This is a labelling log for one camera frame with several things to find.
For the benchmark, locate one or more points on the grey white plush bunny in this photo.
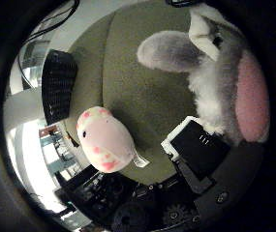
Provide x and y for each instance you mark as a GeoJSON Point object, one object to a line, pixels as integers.
{"type": "Point", "coordinates": [215, 80]}

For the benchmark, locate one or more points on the pink round plush toy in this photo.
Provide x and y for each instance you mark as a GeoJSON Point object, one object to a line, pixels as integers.
{"type": "Point", "coordinates": [107, 140]}

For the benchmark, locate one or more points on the black mesh basket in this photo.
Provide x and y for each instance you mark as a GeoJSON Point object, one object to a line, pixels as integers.
{"type": "Point", "coordinates": [58, 87]}

